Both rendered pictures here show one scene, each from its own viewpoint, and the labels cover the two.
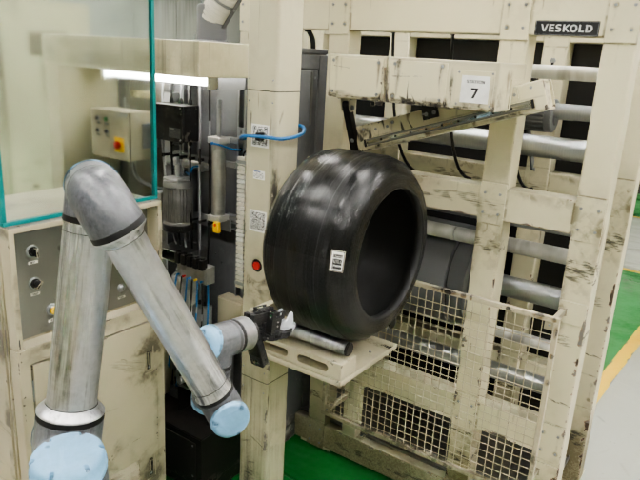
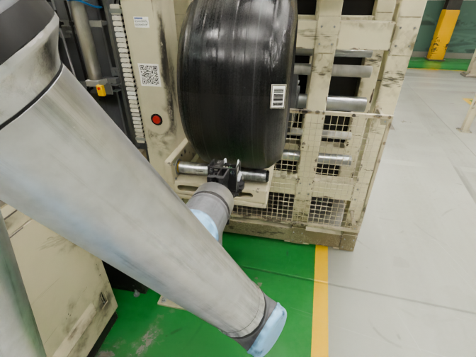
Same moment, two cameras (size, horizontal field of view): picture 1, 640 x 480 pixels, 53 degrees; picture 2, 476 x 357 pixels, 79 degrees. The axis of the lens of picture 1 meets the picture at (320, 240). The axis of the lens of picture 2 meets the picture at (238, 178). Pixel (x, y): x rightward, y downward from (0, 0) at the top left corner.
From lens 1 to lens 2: 1.13 m
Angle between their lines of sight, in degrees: 26
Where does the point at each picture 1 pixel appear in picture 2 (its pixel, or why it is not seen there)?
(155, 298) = (153, 242)
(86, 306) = not seen: outside the picture
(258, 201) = (146, 53)
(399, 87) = not seen: outside the picture
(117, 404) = (58, 275)
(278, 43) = not seen: outside the picture
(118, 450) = (72, 307)
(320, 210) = (248, 40)
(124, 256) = (21, 164)
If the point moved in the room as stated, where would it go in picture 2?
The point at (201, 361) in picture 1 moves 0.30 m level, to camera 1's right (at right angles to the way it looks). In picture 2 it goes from (238, 295) to (410, 232)
